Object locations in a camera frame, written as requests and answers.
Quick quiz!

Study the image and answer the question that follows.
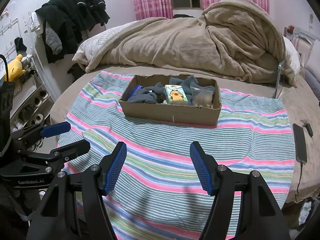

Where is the brown bed sheet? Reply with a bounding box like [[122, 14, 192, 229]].
[[50, 65, 319, 203]]

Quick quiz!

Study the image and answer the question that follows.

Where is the black clothes pile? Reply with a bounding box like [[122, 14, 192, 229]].
[[35, 0, 110, 63]]

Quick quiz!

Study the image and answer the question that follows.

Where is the black smartphone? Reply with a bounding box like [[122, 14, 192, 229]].
[[292, 123, 308, 164]]

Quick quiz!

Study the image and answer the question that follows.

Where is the blue tissue packet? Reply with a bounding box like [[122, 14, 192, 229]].
[[130, 85, 143, 97]]

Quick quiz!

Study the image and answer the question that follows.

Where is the black charging cable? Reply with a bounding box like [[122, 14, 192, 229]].
[[294, 160, 313, 203]]

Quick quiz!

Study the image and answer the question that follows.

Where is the white quilted duvet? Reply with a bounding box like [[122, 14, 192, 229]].
[[72, 21, 137, 73]]

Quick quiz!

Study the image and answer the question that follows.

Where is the black key fob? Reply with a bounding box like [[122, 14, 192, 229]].
[[301, 120, 313, 138]]

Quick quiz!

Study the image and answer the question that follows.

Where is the brown cardboard box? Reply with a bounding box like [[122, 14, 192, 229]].
[[119, 74, 221, 127]]

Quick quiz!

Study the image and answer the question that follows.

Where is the grey pillow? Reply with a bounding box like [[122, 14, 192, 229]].
[[304, 69, 320, 101]]

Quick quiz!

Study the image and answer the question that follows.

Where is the yellow plush toy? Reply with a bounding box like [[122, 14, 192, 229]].
[[4, 54, 25, 82]]

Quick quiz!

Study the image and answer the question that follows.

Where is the grey knitted sock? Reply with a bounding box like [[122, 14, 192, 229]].
[[127, 82, 165, 104], [169, 76, 199, 106]]

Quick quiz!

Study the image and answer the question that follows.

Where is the capybara tissue pack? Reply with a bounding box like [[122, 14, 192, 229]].
[[164, 85, 189, 105]]

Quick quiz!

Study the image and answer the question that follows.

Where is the metal shelf rack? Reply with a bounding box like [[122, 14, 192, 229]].
[[1, 54, 53, 150]]

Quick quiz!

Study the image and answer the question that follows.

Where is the white patterned pillow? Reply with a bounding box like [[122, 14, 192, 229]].
[[304, 40, 320, 82]]

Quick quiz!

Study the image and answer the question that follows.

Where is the clear bag of snacks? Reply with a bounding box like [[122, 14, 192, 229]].
[[190, 82, 215, 108]]

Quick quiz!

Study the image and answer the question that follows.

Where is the beige fleece blanket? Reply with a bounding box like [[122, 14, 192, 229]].
[[85, 0, 286, 83]]

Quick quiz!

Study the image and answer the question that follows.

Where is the striped colourful towel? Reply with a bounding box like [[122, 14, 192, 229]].
[[51, 71, 295, 239]]

